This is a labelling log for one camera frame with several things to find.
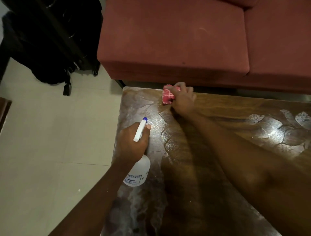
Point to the red sofa back cushion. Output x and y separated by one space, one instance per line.
240 3

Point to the person's right hand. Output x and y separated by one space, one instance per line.
184 102

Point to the clear spray bottle blue nozzle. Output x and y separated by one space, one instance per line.
138 172

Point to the red checked cloth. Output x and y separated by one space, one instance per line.
167 97

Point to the person's left hand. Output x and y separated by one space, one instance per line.
128 148

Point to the brown marbled wooden table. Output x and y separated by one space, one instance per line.
194 194

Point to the person's left forearm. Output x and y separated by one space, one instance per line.
92 206

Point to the red fabric sofa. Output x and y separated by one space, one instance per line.
170 41

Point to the brown wooden furniture panel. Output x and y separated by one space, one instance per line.
4 111

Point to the black wheeled suitcase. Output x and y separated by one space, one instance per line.
80 31

